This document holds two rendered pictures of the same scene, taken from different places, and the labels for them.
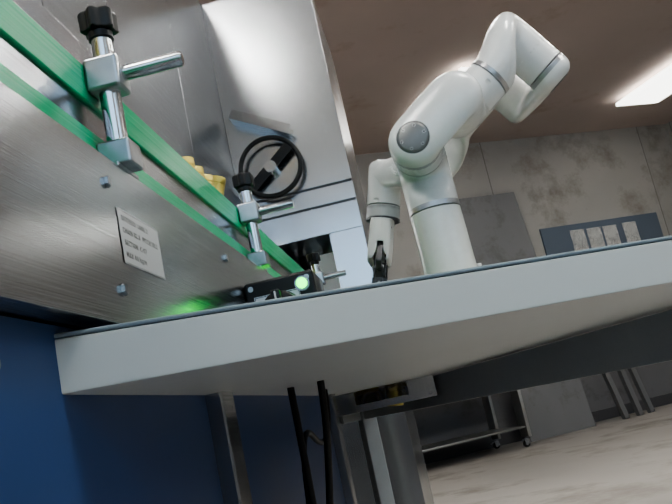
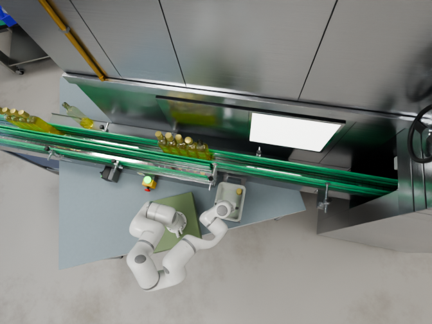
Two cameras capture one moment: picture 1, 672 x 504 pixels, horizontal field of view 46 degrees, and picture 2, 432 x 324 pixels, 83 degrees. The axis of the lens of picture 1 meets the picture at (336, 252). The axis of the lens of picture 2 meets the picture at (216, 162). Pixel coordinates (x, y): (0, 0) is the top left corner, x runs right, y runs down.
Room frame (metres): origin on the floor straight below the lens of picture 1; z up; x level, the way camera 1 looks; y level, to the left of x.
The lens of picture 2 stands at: (1.80, -0.32, 2.33)
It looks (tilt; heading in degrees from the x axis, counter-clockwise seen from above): 69 degrees down; 110
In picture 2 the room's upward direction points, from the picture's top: 14 degrees counter-clockwise
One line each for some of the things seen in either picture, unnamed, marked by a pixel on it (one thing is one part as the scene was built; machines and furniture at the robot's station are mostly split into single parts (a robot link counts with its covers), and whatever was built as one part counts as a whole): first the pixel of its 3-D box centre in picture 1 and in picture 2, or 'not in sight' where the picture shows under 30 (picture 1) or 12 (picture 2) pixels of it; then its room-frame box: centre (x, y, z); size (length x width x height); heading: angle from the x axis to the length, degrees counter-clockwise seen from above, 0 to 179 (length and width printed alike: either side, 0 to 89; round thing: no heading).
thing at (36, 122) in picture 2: not in sight; (38, 123); (0.45, 0.30, 1.02); 0.06 x 0.06 x 0.28; 85
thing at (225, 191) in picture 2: not in sight; (229, 202); (1.72, -0.04, 0.80); 0.22 x 0.17 x 0.09; 85
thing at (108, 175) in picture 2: (290, 316); (110, 175); (0.90, 0.07, 0.79); 0.08 x 0.08 x 0.08; 85
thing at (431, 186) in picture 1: (423, 170); (164, 215); (1.41, -0.19, 1.08); 0.13 x 0.10 x 0.16; 170
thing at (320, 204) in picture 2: not in sight; (323, 199); (2.25, 0.02, 0.90); 0.17 x 0.05 x 0.23; 85
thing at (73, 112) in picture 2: not in sight; (77, 115); (0.69, 0.39, 1.01); 0.06 x 0.06 x 0.26; 3
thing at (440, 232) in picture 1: (452, 251); (174, 222); (1.42, -0.21, 0.92); 0.16 x 0.13 x 0.15; 120
